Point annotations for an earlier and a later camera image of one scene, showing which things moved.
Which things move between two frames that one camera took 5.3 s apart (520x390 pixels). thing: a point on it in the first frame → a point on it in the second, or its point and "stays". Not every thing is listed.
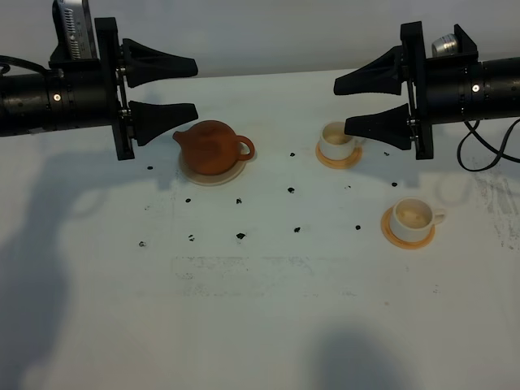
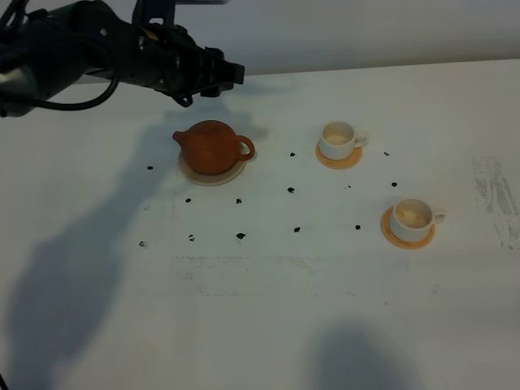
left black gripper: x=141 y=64 → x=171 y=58
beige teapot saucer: x=209 y=179 stays
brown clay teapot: x=212 y=148 stays
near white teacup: x=413 y=218 stays
